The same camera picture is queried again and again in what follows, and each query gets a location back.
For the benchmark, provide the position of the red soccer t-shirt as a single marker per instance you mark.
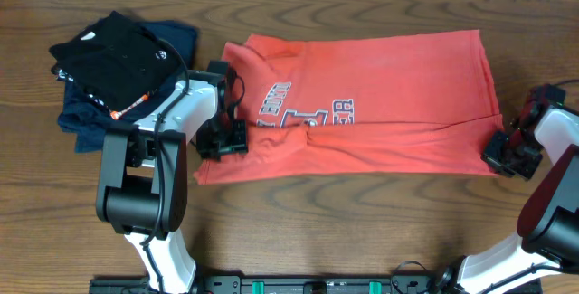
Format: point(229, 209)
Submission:
point(422, 103)

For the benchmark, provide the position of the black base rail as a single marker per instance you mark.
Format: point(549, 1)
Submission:
point(241, 285)

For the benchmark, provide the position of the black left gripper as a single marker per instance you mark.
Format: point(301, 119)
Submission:
point(240, 146)

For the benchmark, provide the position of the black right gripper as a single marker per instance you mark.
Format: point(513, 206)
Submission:
point(490, 156)

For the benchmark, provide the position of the folded navy blue shirt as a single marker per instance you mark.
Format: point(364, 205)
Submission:
point(86, 116)

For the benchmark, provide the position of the folded black shirt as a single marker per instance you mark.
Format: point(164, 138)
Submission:
point(113, 60)

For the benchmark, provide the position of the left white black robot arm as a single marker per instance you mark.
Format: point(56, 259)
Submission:
point(143, 183)

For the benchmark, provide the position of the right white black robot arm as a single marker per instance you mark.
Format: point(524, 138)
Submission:
point(545, 242)

